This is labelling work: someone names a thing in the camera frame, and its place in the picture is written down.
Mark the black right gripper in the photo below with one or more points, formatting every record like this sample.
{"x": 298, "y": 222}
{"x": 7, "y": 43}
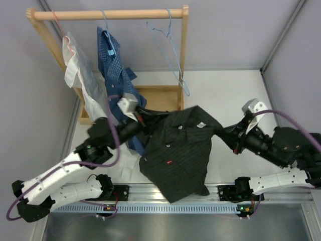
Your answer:
{"x": 236, "y": 135}

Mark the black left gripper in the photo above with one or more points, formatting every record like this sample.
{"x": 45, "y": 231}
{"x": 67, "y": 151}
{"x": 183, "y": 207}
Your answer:
{"x": 147, "y": 119}

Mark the black pinstriped shirt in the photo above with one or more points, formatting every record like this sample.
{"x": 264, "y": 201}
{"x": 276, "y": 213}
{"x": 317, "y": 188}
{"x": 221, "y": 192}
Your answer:
{"x": 178, "y": 151}

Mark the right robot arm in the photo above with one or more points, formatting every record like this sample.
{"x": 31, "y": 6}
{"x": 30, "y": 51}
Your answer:
{"x": 291, "y": 150}

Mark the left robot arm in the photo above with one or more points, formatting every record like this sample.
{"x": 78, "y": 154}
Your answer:
{"x": 39, "y": 196}

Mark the blue checked shirt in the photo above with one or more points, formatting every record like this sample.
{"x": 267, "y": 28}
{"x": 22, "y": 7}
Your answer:
{"x": 117, "y": 78}

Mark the white shirt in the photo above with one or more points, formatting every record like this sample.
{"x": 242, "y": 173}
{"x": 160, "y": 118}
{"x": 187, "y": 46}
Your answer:
{"x": 80, "y": 74}

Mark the blue hanger with shirt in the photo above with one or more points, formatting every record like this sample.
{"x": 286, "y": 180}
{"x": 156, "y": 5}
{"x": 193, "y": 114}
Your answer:
{"x": 111, "y": 49}

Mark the wooden clothes rack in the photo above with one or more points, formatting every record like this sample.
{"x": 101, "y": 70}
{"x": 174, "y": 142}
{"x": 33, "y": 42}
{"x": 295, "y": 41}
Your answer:
{"x": 159, "y": 97}

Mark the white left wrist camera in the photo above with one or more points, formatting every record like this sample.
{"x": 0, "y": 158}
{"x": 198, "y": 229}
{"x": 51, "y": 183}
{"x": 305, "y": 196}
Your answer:
{"x": 127, "y": 103}

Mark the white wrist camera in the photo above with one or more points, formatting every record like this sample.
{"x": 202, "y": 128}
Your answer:
{"x": 127, "y": 103}
{"x": 252, "y": 107}

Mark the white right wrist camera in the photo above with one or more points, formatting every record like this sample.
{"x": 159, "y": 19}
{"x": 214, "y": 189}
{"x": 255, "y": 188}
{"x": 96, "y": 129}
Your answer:
{"x": 252, "y": 107}

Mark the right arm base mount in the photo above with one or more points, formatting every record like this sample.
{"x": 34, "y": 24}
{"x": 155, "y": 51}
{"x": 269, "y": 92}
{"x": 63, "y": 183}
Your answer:
{"x": 247, "y": 204}

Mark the aluminium mounting rail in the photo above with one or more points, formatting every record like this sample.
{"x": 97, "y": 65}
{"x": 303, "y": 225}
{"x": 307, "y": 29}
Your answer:
{"x": 171, "y": 193}

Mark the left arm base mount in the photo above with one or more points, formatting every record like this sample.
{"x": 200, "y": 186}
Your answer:
{"x": 120, "y": 193}

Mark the slotted grey cable duct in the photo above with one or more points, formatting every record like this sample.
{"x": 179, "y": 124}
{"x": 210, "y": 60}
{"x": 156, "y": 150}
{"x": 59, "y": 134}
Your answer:
{"x": 152, "y": 208}

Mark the pink wire hanger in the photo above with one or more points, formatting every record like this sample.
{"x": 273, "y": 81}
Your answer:
{"x": 63, "y": 33}

